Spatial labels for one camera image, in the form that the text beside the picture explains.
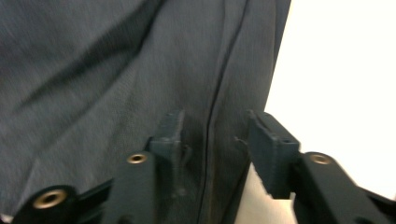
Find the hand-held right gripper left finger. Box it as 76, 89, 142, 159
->
146, 109, 191, 199

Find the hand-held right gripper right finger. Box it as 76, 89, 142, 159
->
247, 109, 302, 201

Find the black pleated skirt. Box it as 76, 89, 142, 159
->
0, 0, 292, 224

